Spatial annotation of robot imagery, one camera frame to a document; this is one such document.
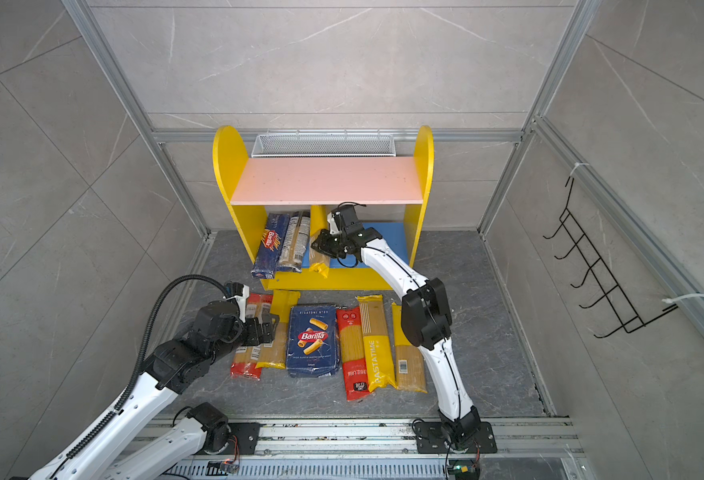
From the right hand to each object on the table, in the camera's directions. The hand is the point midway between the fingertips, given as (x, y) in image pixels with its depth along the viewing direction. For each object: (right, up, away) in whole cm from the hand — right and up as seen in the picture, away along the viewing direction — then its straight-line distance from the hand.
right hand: (313, 244), depth 92 cm
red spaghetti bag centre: (+14, -37, -11) cm, 41 cm away
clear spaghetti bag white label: (-6, 0, +1) cm, 6 cm away
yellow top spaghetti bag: (+29, -35, -9) cm, 46 cm away
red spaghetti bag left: (-18, -34, -9) cm, 39 cm away
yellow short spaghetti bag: (+3, -6, -7) cm, 9 cm away
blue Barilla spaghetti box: (-13, 0, 0) cm, 13 cm away
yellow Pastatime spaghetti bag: (+20, -34, -9) cm, 40 cm away
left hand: (-10, -18, -18) cm, 27 cm away
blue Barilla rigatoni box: (+1, -30, -9) cm, 31 cm away
